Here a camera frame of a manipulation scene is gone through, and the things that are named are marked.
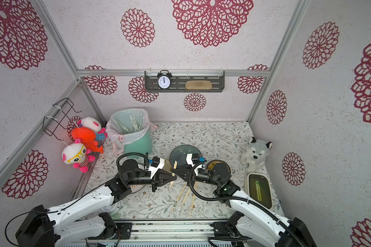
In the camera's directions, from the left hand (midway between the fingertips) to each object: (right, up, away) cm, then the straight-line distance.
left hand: (175, 178), depth 67 cm
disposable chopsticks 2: (+2, -14, +18) cm, 23 cm away
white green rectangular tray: (+44, -9, +17) cm, 48 cm away
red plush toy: (-53, +18, +24) cm, 61 cm away
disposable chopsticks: (-2, -2, 0) cm, 3 cm away
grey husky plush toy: (+42, +7, +16) cm, 45 cm away
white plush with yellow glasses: (-52, +9, +13) cm, 54 cm away
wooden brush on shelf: (+12, +49, +23) cm, 55 cm away
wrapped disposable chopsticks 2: (+9, -17, +16) cm, 25 cm away
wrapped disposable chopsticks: (+4, -15, +17) cm, 23 cm away
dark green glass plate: (0, +7, +34) cm, 34 cm away
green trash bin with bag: (-32, +23, +32) cm, 50 cm away
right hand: (-1, +5, -4) cm, 7 cm away
